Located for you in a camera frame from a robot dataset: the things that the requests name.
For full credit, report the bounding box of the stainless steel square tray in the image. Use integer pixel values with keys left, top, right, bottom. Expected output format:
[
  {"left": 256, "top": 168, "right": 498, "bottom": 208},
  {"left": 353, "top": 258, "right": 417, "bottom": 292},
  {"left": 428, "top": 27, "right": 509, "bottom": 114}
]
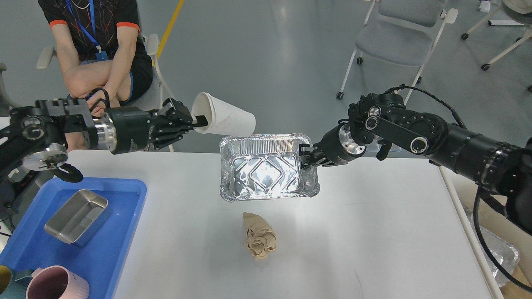
[{"left": 45, "top": 189, "right": 112, "bottom": 247}]

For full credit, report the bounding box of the white chair far right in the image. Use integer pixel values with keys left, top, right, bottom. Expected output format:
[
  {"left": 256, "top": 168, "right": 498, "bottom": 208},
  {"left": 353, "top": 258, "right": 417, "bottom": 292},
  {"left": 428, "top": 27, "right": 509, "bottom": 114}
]
[{"left": 461, "top": 0, "right": 532, "bottom": 71}]

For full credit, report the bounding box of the beige plastic bin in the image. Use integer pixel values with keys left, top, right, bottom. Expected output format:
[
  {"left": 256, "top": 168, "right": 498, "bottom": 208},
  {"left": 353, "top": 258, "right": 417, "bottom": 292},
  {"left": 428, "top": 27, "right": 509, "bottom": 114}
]
[{"left": 440, "top": 167, "right": 531, "bottom": 299}]

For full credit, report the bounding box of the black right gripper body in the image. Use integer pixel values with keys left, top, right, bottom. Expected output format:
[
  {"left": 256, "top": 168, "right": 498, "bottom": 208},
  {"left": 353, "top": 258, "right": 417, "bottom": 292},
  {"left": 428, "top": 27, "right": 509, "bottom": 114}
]
[{"left": 312, "top": 124, "right": 366, "bottom": 167}]

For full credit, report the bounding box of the white paper cup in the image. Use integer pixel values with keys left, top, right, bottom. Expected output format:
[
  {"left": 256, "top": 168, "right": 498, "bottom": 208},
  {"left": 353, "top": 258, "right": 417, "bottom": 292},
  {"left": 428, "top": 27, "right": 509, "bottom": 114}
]
[{"left": 191, "top": 92, "right": 255, "bottom": 137}]

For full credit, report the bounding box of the aluminium foil tray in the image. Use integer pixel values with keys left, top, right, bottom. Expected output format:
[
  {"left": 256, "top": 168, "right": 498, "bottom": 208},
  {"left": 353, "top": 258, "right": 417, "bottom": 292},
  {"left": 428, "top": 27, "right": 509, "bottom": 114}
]
[{"left": 219, "top": 134, "right": 320, "bottom": 202}]

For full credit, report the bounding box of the pink ribbed mug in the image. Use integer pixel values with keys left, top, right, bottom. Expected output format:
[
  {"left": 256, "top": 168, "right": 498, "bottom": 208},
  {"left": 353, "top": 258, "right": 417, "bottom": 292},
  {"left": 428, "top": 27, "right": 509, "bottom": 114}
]
[{"left": 25, "top": 265, "right": 90, "bottom": 299}]

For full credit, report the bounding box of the floor socket plate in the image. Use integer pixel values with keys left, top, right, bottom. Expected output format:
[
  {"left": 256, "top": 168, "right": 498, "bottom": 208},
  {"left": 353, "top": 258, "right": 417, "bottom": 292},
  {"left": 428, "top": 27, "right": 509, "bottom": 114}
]
[
  {"left": 383, "top": 142, "right": 403, "bottom": 152},
  {"left": 366, "top": 138, "right": 381, "bottom": 152}
]

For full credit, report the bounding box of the grey chair behind person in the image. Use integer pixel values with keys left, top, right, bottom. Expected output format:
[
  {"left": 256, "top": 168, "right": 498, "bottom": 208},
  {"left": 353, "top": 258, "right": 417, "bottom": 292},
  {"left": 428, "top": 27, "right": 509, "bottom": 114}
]
[{"left": 36, "top": 33, "right": 177, "bottom": 152}]

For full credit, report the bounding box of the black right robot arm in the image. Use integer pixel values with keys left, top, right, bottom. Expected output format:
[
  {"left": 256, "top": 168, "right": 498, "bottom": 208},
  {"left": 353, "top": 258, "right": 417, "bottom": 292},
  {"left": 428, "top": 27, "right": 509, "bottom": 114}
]
[{"left": 299, "top": 85, "right": 532, "bottom": 292}]

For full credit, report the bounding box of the crumpled brown paper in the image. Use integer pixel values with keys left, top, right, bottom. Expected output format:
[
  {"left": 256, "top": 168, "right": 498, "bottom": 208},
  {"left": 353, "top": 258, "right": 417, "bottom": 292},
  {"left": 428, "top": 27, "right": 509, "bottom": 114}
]
[{"left": 243, "top": 212, "right": 277, "bottom": 261}]

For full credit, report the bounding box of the blue plastic tray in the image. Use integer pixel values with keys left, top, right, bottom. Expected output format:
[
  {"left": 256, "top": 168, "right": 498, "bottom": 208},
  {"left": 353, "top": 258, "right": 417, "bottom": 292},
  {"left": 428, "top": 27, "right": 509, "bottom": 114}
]
[{"left": 0, "top": 177, "right": 147, "bottom": 299}]

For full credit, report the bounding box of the white side table left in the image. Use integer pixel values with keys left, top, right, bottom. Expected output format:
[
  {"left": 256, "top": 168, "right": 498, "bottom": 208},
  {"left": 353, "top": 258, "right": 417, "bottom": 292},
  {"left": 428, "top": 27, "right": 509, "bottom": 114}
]
[{"left": 0, "top": 117, "right": 11, "bottom": 130}]

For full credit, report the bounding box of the person in black shirt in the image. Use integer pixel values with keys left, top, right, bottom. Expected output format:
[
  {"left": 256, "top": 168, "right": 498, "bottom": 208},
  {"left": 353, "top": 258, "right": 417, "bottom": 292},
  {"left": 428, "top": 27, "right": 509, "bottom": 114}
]
[{"left": 37, "top": 0, "right": 153, "bottom": 118}]

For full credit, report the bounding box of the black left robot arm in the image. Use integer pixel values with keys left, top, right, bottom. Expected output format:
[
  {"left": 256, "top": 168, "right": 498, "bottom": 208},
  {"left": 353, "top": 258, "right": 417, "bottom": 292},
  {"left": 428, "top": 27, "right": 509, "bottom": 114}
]
[{"left": 1, "top": 98, "right": 211, "bottom": 220}]

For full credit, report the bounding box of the dark teal mug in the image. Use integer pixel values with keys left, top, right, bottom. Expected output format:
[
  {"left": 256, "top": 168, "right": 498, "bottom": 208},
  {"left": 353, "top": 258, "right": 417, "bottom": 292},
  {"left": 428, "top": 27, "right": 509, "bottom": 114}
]
[{"left": 0, "top": 265, "right": 34, "bottom": 299}]

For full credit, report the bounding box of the black cables left edge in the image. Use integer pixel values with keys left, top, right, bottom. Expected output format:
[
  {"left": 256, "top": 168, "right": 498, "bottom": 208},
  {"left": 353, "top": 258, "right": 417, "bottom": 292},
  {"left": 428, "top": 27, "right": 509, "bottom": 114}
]
[{"left": 0, "top": 203, "right": 17, "bottom": 237}]

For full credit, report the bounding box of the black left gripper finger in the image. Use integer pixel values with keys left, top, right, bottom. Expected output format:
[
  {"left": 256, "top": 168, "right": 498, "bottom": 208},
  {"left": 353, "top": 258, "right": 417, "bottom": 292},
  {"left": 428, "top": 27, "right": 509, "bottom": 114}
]
[
  {"left": 154, "top": 125, "right": 193, "bottom": 151},
  {"left": 160, "top": 97, "right": 208, "bottom": 127}
]

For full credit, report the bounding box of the grey chair right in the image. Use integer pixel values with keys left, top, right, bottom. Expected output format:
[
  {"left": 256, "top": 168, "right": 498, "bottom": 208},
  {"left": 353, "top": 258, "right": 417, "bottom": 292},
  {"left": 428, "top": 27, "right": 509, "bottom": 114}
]
[{"left": 336, "top": 0, "right": 458, "bottom": 100}]

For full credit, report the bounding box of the floor socket plate left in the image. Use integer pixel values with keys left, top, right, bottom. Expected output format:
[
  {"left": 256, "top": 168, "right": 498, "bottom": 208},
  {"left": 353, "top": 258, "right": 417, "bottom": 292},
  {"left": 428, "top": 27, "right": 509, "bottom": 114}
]
[{"left": 366, "top": 138, "right": 381, "bottom": 152}]

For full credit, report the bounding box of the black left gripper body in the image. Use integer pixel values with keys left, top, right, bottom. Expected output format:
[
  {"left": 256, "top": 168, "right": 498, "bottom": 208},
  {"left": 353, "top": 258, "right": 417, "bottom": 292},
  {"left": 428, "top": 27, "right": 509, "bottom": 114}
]
[{"left": 92, "top": 106, "right": 167, "bottom": 154}]

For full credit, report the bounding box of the floor socket plate right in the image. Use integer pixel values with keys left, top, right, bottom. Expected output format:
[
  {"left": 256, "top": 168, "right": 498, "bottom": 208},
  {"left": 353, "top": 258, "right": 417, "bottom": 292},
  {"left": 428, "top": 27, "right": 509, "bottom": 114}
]
[{"left": 383, "top": 142, "right": 403, "bottom": 152}]

